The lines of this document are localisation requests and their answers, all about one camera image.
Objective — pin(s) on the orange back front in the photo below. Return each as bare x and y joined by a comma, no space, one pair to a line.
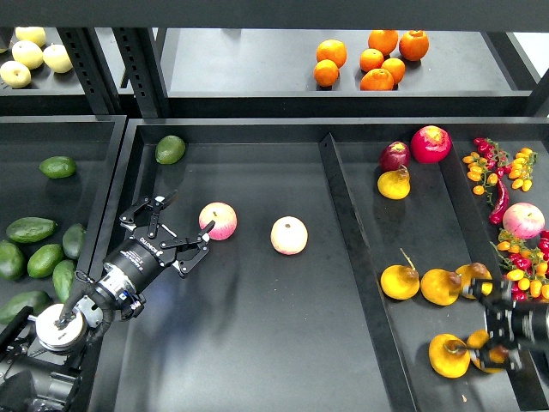
377,80

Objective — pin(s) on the black metal shelf frame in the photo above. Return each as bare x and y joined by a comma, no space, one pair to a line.
242,59

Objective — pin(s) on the dark red apple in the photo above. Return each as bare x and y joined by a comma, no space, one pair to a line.
393,156

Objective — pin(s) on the pink apple left centre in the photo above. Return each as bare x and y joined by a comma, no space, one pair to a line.
224,217

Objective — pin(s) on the dark avocado bottom left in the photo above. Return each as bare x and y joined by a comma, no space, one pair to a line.
38,300

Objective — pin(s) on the black centre tray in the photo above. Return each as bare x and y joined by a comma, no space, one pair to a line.
251,329

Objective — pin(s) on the yellow pear right tray bottom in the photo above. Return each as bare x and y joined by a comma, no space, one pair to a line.
478,339

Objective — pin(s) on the dark green long avocado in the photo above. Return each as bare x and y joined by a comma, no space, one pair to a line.
30,229

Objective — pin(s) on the bright red apple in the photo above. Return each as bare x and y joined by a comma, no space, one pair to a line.
430,144

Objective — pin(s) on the pale yellow pear middle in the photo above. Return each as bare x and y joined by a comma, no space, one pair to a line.
28,53

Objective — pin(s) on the pink apple far right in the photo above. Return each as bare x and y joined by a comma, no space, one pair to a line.
524,220

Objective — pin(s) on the orange back right lower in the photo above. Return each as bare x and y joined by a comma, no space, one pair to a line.
396,68

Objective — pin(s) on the black tray divider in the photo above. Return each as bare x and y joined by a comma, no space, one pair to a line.
388,357

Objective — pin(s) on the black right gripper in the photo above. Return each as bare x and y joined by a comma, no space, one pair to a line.
509,324

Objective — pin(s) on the yellow pear right tray left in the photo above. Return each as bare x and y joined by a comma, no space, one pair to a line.
400,282

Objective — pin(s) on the orange back left lower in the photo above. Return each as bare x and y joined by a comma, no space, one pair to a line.
326,73

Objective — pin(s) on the pale yellow pear right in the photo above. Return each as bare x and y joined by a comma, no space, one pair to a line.
55,56

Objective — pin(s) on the pale pink apple centre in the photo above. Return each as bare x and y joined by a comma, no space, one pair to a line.
289,235

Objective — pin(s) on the pale yellow pear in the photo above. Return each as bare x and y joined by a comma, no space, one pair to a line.
15,74
28,53
55,56
37,35

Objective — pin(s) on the dark avocado by tray wall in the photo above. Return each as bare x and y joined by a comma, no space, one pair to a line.
73,241

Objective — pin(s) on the upper cherry tomato bunch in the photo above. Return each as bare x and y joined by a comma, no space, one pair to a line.
490,164

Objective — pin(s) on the cherry tomato bunch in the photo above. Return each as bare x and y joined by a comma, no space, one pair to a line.
490,164
524,266

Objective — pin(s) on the pale yellow pear front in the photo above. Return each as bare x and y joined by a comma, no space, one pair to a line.
15,74

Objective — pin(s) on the lower cherry tomato bunch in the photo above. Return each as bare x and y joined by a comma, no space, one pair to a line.
524,266

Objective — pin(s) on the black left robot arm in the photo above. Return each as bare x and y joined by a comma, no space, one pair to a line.
42,355

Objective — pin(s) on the yellow pear right tray middle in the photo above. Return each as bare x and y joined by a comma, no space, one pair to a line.
441,287

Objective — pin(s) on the dark avocado left edge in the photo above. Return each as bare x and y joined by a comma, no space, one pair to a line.
12,261

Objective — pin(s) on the pale yellow pear top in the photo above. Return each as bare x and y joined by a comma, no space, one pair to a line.
37,35

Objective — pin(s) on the green avocado tray corner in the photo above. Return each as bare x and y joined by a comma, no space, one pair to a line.
170,150

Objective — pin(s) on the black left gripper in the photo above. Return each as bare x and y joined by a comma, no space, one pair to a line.
151,248

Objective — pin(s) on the orange back left upper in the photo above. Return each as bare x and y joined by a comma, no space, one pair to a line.
333,50

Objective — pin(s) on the green avocado left tray top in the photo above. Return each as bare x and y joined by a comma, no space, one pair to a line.
58,167

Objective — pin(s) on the red chili pepper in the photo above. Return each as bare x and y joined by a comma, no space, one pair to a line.
501,205

